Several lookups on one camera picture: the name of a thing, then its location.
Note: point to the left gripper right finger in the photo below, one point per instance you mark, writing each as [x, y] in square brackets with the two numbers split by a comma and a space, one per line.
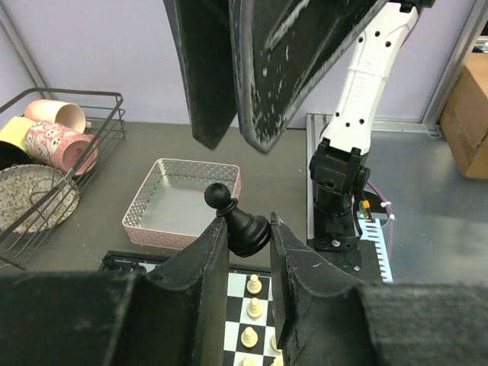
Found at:
[324, 316]

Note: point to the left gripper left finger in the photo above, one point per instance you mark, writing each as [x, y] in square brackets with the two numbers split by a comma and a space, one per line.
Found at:
[77, 318]

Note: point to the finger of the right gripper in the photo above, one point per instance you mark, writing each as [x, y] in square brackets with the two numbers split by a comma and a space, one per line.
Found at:
[281, 50]
[201, 32]

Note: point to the black chess piece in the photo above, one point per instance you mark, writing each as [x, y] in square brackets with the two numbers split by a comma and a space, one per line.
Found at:
[247, 233]

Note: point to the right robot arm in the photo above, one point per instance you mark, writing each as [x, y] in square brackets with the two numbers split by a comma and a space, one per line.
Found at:
[376, 48]

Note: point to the white chess piece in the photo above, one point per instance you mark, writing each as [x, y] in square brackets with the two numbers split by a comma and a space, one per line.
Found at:
[247, 362]
[274, 344]
[254, 285]
[249, 337]
[278, 361]
[254, 309]

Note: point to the chess board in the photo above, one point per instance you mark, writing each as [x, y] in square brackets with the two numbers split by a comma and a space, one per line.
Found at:
[244, 312]

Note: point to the pink metal tray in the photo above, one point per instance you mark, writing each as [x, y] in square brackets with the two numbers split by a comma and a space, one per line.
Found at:
[168, 210]

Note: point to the pink marbled cup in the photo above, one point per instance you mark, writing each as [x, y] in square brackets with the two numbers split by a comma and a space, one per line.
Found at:
[67, 114]

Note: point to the patterned plate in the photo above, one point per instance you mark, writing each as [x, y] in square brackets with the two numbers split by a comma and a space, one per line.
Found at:
[23, 186]

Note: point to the pink floral mug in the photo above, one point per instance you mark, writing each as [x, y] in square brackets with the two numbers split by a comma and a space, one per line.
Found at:
[56, 145]

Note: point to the cardboard box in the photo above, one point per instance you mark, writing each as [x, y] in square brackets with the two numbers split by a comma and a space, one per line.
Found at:
[464, 118]

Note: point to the wire dish rack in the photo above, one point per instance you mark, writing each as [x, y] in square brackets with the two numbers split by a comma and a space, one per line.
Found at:
[104, 120]

